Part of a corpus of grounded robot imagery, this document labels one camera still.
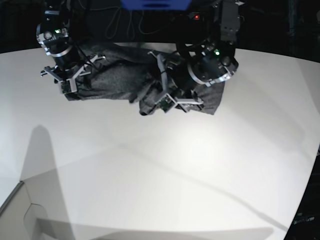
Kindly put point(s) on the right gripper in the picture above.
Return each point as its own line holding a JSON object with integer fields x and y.
{"x": 66, "y": 78}

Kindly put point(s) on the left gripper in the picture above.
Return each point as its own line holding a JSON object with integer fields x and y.
{"x": 176, "y": 90}

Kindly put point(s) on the grey t-shirt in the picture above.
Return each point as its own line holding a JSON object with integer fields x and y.
{"x": 128, "y": 73}

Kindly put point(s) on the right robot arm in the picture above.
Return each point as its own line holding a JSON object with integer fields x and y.
{"x": 52, "y": 34}

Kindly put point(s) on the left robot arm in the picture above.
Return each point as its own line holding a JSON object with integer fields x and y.
{"x": 193, "y": 76}

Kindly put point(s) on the blue box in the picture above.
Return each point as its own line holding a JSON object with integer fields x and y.
{"x": 179, "y": 5}

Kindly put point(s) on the black power strip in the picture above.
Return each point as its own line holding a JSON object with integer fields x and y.
{"x": 198, "y": 16}

